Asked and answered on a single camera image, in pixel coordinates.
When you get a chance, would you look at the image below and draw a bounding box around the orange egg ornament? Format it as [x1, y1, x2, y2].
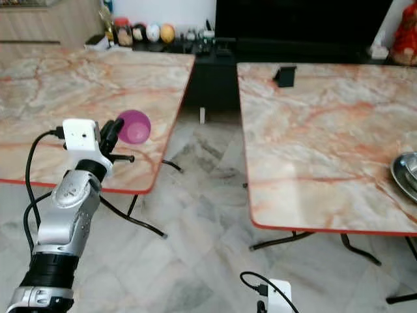
[160, 23, 176, 44]

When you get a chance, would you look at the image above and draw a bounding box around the steel bowl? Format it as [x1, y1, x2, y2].
[390, 151, 417, 203]

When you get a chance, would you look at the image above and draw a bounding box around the gold trophy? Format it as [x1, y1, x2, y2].
[98, 5, 115, 46]

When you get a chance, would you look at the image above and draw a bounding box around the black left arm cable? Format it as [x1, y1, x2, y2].
[23, 128, 66, 254]

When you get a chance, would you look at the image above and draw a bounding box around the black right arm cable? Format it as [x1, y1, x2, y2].
[239, 271, 302, 313]

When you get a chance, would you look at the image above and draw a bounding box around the black egg ornament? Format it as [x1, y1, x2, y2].
[132, 23, 147, 44]

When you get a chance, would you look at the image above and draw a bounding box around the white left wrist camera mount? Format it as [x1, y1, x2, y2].
[63, 118, 114, 171]

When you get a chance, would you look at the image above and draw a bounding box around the purple plastic bowl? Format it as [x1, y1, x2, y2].
[117, 110, 151, 145]

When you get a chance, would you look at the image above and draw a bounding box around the small black stand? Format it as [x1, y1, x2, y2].
[273, 65, 298, 88]

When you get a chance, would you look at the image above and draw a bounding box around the small white box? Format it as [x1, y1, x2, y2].
[85, 33, 111, 50]

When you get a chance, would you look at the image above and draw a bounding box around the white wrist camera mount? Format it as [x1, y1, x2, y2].
[63, 118, 114, 171]
[265, 279, 293, 313]

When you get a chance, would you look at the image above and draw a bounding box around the wooden cabinet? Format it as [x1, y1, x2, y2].
[0, 0, 105, 48]

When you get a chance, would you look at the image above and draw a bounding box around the white egg ornament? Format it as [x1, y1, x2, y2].
[146, 23, 162, 44]

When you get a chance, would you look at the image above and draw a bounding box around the red figurine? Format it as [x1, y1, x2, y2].
[390, 12, 417, 67]

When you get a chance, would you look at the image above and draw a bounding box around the red-lidded jar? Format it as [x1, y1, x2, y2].
[113, 17, 134, 47]

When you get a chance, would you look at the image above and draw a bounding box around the black television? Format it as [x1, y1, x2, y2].
[214, 0, 395, 48]

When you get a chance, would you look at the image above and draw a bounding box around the marble-top folding table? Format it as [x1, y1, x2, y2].
[237, 60, 417, 267]
[0, 47, 197, 239]

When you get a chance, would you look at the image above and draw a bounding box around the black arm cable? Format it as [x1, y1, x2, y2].
[239, 271, 302, 313]
[23, 128, 66, 254]

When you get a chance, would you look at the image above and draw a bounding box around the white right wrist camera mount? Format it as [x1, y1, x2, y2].
[265, 279, 293, 313]

